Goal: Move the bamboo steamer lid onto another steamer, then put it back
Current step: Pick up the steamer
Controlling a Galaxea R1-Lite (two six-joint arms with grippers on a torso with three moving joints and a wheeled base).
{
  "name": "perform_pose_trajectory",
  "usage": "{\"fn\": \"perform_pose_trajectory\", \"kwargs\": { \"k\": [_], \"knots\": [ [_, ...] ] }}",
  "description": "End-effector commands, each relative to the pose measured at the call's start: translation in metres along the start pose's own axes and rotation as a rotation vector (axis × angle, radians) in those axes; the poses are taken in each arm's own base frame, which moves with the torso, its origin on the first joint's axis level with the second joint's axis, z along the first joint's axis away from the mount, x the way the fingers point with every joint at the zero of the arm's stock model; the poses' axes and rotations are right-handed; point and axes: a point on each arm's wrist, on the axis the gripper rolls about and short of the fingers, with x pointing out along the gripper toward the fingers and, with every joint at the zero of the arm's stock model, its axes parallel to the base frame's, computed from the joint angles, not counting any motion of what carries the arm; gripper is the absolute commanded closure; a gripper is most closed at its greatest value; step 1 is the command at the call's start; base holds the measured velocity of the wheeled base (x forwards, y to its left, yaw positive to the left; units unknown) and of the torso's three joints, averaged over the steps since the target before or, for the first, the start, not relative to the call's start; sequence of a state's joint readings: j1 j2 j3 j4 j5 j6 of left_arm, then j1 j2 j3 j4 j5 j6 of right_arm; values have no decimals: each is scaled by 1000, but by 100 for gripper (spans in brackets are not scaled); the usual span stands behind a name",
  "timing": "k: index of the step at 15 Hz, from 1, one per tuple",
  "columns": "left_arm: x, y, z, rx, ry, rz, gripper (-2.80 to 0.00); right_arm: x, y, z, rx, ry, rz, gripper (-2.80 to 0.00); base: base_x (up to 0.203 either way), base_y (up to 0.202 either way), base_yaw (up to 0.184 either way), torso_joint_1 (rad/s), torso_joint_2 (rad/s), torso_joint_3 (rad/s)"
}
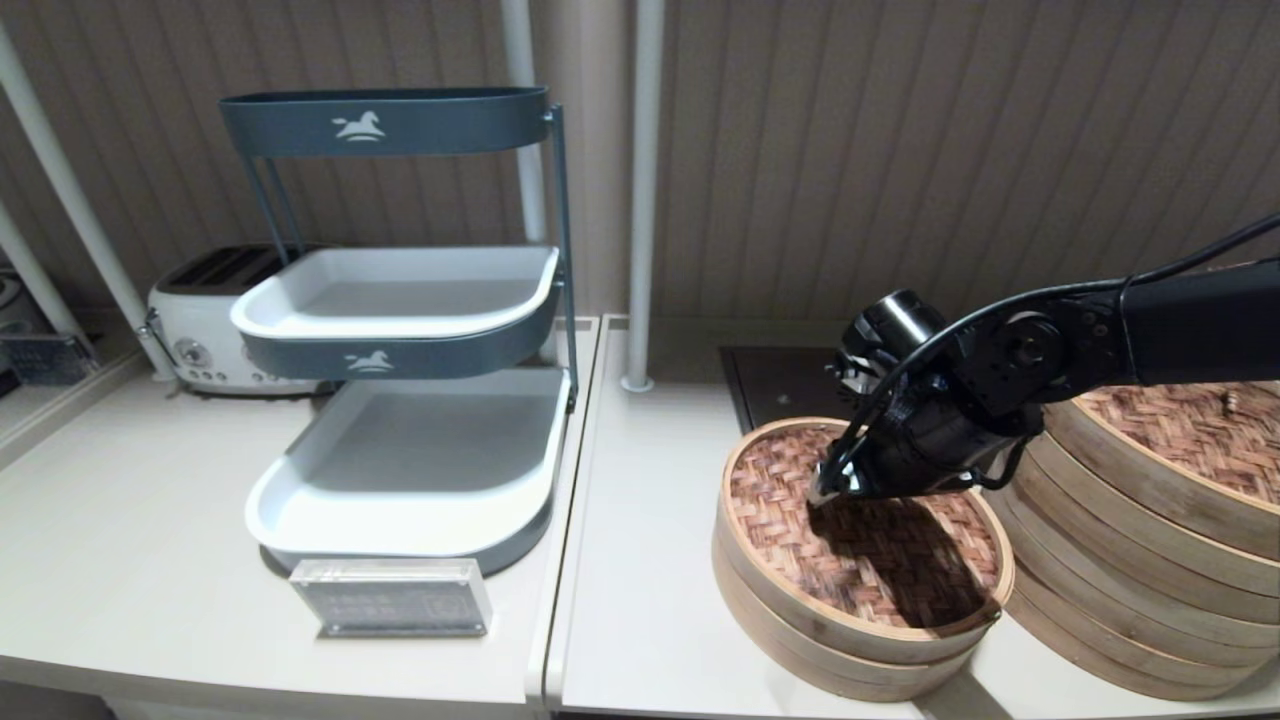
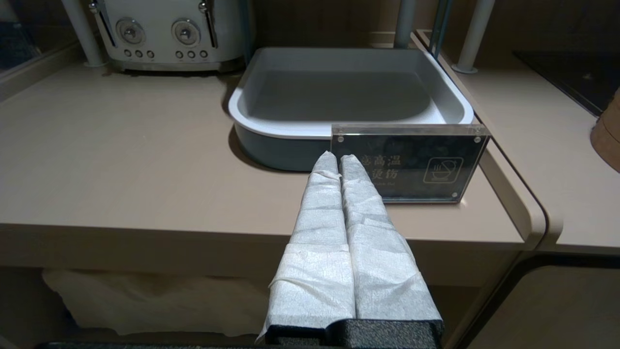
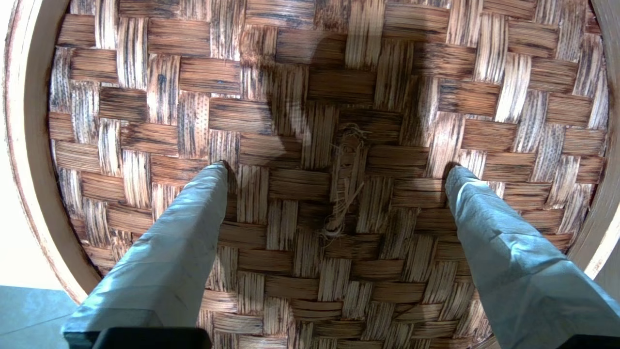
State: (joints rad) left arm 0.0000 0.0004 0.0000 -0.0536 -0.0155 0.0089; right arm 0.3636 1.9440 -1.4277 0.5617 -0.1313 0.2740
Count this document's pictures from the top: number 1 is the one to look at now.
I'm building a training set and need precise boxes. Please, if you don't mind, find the white retro toaster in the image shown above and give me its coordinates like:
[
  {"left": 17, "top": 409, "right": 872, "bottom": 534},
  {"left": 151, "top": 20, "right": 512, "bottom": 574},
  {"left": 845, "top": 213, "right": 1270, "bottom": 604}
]
[{"left": 147, "top": 244, "right": 331, "bottom": 396}]

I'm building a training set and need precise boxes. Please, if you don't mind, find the small grey sign block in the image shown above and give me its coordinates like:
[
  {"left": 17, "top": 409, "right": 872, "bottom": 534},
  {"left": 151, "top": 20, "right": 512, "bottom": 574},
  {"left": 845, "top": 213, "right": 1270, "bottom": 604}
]
[{"left": 0, "top": 333, "right": 98, "bottom": 387}]

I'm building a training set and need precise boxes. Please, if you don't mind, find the black cylindrical wrist camera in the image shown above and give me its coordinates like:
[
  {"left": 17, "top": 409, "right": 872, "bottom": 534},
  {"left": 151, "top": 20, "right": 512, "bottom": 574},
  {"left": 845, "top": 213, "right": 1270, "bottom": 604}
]
[{"left": 838, "top": 290, "right": 948, "bottom": 396}]

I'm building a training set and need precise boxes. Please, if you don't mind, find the small woven bamboo steamer lid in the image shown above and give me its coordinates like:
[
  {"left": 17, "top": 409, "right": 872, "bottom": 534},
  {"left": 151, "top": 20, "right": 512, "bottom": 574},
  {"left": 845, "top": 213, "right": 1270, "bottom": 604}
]
[{"left": 718, "top": 418, "right": 1016, "bottom": 664}]

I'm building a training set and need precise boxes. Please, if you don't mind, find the black induction cooktop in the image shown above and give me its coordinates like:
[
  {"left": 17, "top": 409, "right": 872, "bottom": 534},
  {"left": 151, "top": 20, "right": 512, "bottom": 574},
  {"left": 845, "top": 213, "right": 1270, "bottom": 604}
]
[{"left": 720, "top": 347, "right": 856, "bottom": 436}]

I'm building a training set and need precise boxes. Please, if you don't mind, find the large bamboo steamer basket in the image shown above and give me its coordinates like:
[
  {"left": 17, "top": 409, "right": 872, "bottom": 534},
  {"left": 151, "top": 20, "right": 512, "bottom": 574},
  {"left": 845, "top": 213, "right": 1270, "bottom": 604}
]
[
  {"left": 980, "top": 470, "right": 1280, "bottom": 701},
  {"left": 998, "top": 420, "right": 1280, "bottom": 626}
]

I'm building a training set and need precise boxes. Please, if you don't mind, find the white-lined blue rack tray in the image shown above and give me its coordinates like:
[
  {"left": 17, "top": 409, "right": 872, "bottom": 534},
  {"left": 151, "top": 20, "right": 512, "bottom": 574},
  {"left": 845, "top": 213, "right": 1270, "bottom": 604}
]
[
  {"left": 230, "top": 246, "right": 561, "bottom": 381},
  {"left": 245, "top": 366, "right": 573, "bottom": 576}
]

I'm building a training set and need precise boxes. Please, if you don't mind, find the dark blue horse-logo rack tier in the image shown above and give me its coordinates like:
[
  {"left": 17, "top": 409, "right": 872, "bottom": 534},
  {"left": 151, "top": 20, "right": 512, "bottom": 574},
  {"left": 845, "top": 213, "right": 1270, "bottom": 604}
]
[{"left": 220, "top": 87, "right": 552, "bottom": 160}]

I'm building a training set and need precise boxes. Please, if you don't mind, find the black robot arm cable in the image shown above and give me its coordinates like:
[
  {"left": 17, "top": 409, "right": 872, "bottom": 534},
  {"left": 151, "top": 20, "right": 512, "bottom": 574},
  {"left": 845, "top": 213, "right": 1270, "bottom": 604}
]
[{"left": 825, "top": 210, "right": 1280, "bottom": 486}]

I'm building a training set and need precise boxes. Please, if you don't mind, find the clear acrylic warning sign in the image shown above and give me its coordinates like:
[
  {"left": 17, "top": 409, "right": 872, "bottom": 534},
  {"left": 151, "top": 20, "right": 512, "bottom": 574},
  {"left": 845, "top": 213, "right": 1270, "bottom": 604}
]
[{"left": 290, "top": 558, "right": 493, "bottom": 639}]

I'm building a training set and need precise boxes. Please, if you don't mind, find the white metal shelf pole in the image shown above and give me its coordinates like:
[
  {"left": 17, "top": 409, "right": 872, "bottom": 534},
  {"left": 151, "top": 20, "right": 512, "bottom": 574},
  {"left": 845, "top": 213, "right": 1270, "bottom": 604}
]
[
  {"left": 0, "top": 18, "right": 179, "bottom": 383},
  {"left": 0, "top": 203, "right": 86, "bottom": 339},
  {"left": 620, "top": 0, "right": 666, "bottom": 393},
  {"left": 498, "top": 0, "right": 549, "bottom": 249}
]

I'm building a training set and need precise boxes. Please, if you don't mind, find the small bamboo steamer basket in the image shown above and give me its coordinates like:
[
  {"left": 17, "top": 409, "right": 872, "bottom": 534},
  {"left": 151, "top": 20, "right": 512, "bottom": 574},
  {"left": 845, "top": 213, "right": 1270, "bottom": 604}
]
[{"left": 711, "top": 520, "right": 986, "bottom": 703}]

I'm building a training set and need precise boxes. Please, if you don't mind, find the three-tier blue tray rack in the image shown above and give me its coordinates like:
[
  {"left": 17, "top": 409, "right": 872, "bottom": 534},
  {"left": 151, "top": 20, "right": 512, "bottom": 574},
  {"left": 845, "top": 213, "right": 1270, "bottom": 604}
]
[{"left": 243, "top": 102, "right": 582, "bottom": 414}]

